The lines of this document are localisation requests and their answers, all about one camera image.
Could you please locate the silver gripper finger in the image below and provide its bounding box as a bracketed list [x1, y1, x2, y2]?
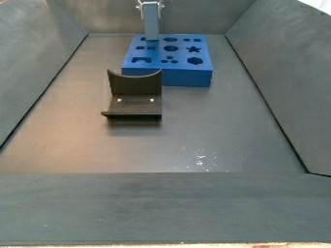
[157, 0, 165, 19]
[134, 0, 144, 19]

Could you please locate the light blue rectangular block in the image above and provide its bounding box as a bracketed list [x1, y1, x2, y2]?
[142, 1, 158, 41]

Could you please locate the blue foam shape board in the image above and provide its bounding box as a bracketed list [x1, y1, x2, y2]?
[121, 34, 213, 87]

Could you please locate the black curved fixture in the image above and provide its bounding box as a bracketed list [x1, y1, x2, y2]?
[101, 70, 161, 118]

